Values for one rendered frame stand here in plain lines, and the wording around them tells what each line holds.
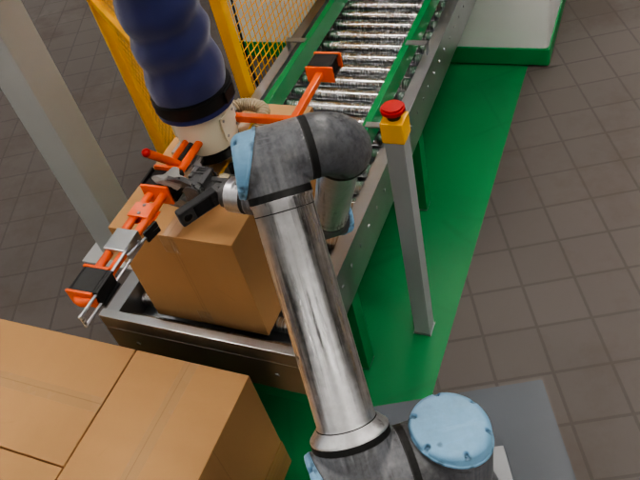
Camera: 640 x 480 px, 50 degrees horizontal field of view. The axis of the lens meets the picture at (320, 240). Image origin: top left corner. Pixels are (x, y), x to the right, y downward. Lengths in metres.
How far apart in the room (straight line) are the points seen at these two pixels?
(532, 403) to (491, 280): 1.24
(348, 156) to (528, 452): 0.76
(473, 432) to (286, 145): 0.60
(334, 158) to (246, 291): 0.83
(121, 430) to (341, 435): 0.97
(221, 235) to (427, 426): 0.82
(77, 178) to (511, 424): 2.11
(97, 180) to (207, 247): 1.34
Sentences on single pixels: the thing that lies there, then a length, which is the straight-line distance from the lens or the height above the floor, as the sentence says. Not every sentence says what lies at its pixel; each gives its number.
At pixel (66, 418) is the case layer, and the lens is 2.21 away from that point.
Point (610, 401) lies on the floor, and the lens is 2.56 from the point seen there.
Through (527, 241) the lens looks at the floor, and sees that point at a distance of 2.98.
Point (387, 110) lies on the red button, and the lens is 1.95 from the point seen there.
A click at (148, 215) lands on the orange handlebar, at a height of 1.09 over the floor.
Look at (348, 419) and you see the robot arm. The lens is 1.25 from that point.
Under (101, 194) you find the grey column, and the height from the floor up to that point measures 0.38.
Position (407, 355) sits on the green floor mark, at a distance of 2.64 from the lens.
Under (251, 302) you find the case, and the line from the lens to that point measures 1.98.
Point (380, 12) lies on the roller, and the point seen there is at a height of 0.55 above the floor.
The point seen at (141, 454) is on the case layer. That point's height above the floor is 0.54.
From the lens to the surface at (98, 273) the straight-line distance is 1.68.
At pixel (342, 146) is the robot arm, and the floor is 1.44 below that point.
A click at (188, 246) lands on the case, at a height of 0.92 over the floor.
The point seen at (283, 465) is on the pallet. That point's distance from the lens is 2.44.
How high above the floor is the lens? 2.18
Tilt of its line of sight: 45 degrees down
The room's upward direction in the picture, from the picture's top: 16 degrees counter-clockwise
